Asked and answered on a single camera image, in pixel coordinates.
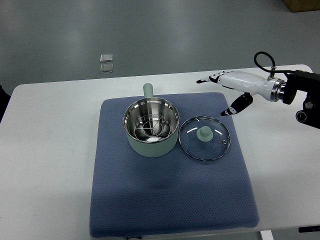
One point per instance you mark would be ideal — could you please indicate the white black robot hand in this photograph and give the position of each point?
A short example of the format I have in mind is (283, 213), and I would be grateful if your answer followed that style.
(271, 88)

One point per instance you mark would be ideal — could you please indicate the glass lid with green knob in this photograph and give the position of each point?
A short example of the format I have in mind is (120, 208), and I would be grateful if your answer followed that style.
(204, 138)

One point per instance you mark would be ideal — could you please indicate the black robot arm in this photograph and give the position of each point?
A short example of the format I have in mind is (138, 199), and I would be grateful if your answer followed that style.
(306, 87)

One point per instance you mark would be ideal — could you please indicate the mint green pot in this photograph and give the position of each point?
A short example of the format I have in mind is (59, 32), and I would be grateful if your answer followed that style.
(150, 104)

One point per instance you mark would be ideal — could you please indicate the cardboard box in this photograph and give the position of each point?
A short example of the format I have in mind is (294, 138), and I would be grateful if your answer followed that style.
(297, 6)

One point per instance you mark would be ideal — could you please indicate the white table leg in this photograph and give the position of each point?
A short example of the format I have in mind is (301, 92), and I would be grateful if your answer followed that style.
(266, 235)

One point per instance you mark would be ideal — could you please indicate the lower metal floor plate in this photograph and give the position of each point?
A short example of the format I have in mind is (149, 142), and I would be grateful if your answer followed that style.
(106, 68)

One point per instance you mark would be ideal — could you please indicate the metal floor plate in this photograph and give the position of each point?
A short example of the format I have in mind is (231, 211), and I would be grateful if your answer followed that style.
(106, 68)
(106, 57)

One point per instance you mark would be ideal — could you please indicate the upper metal floor plate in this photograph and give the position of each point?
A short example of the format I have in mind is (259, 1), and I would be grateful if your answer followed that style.
(106, 57)

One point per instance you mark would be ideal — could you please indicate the blue fabric mat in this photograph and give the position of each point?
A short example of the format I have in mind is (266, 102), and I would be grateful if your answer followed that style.
(134, 196)

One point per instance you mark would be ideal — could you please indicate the person in black clothes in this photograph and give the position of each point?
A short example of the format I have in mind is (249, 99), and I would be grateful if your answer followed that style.
(4, 101)

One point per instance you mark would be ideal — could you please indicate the wire steamer rack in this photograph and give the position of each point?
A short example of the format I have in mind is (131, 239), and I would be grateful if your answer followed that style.
(152, 126)

